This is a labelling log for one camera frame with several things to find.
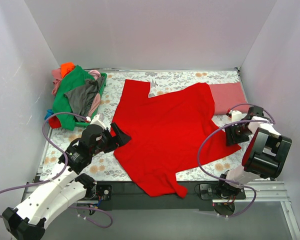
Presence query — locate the red t-shirt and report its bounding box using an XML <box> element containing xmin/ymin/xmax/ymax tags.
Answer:
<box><xmin>113</xmin><ymin>79</ymin><xmax>240</xmax><ymax>198</ymax></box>

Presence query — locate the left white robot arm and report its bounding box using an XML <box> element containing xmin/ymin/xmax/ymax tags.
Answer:
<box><xmin>2</xmin><ymin>122</ymin><xmax>131</xmax><ymax>240</ymax></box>

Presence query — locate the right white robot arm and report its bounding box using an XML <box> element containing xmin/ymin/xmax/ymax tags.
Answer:
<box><xmin>215</xmin><ymin>105</ymin><xmax>292</xmax><ymax>199</ymax></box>

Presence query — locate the green plastic basket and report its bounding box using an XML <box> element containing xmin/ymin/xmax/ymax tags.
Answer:
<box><xmin>75</xmin><ymin>72</ymin><xmax>108</xmax><ymax>128</ymax></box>

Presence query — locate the folded pink t-shirt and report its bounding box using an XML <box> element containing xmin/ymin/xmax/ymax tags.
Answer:
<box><xmin>209</xmin><ymin>82</ymin><xmax>247</xmax><ymax>115</ymax></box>

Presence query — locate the grey t-shirt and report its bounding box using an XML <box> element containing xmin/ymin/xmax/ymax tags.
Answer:
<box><xmin>64</xmin><ymin>76</ymin><xmax>102</xmax><ymax>117</ymax></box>

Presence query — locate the red garment in pile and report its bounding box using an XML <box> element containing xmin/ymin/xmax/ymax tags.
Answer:
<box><xmin>48</xmin><ymin>116</ymin><xmax>62</xmax><ymax>129</ymax></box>

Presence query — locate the blue t-shirt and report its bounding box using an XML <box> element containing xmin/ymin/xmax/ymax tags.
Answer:
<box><xmin>44</xmin><ymin>109</ymin><xmax>54</xmax><ymax>122</ymax></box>

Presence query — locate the green t-shirt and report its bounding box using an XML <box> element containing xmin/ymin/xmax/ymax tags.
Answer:
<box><xmin>52</xmin><ymin>62</ymin><xmax>101</xmax><ymax>131</ymax></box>

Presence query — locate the pink t-shirt in pile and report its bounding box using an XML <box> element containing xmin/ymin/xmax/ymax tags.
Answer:
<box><xmin>51</xmin><ymin>68</ymin><xmax>63</xmax><ymax>96</ymax></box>

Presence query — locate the orange t-shirt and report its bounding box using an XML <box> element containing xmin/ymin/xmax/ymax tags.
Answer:
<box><xmin>60</xmin><ymin>62</ymin><xmax>76</xmax><ymax>78</ymax></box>

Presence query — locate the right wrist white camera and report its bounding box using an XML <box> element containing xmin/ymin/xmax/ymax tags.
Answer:
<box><xmin>226</xmin><ymin>110</ymin><xmax>246</xmax><ymax>123</ymax></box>

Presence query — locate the wrist white camera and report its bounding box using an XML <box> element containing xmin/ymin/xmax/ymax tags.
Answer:
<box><xmin>226</xmin><ymin>110</ymin><xmax>246</xmax><ymax>123</ymax></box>
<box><xmin>86</xmin><ymin>113</ymin><xmax>107</xmax><ymax>129</ymax></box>

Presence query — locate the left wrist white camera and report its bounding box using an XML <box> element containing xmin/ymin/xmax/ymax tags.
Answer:
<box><xmin>86</xmin><ymin>113</ymin><xmax>107</xmax><ymax>129</ymax></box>

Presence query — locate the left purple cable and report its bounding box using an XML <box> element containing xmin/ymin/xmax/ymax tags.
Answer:
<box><xmin>0</xmin><ymin>111</ymin><xmax>114</xmax><ymax>229</ymax></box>

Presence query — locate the aluminium frame rail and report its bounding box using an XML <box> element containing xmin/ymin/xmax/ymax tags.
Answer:
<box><xmin>21</xmin><ymin>181</ymin><xmax>291</xmax><ymax>205</ymax></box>

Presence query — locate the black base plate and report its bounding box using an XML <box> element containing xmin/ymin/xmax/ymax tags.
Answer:
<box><xmin>86</xmin><ymin>181</ymin><xmax>246</xmax><ymax>215</ymax></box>

